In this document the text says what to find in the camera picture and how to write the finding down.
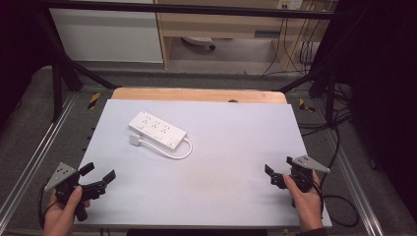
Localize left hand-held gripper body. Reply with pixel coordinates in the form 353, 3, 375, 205
43, 161, 108, 222

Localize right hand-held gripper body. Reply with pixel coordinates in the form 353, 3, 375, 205
269, 154, 331, 195

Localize person's left hand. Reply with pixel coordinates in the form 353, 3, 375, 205
42, 185, 91, 236

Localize person's right hand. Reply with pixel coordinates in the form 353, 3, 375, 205
282, 169, 326, 234

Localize white plug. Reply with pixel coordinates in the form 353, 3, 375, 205
129, 133, 143, 148

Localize yellow black tape strip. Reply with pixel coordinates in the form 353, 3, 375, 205
298, 97, 317, 113
87, 91, 101, 111

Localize white power strip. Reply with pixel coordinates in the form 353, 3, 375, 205
128, 110, 188, 152

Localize black metal stand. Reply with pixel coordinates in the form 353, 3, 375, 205
33, 9, 121, 123
276, 62, 338, 129

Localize wooden table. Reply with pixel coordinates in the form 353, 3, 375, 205
110, 87, 289, 105

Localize dark curtain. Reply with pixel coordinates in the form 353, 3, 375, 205
330, 0, 417, 217
0, 0, 55, 127

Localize white cabinet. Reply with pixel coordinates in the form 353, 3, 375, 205
48, 0, 164, 64

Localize grey chair base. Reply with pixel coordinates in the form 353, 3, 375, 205
181, 35, 217, 51

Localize wooden desk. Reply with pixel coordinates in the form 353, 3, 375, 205
153, 0, 332, 72

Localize aluminium rail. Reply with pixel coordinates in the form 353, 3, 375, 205
323, 126, 386, 236
0, 92, 81, 224

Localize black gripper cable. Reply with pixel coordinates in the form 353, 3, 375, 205
36, 179, 59, 229
313, 126, 361, 228

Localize black floor cables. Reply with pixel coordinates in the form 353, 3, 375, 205
296, 82, 354, 138

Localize white power cable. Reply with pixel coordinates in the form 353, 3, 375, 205
139, 137, 194, 161

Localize black hanging cables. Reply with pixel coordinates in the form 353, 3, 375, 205
261, 16, 326, 77

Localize white wall socket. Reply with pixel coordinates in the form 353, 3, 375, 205
276, 0, 304, 11

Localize black metal frame bar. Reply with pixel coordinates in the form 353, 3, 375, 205
42, 0, 338, 20

